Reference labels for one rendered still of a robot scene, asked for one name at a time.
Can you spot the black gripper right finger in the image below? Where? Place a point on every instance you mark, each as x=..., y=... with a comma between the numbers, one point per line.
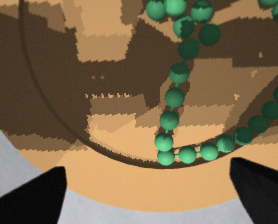
x=257, y=188

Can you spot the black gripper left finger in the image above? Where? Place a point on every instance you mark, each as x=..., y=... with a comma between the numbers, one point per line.
x=38, y=201

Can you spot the round wooden bead board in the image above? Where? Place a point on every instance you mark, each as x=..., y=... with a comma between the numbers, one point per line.
x=83, y=83

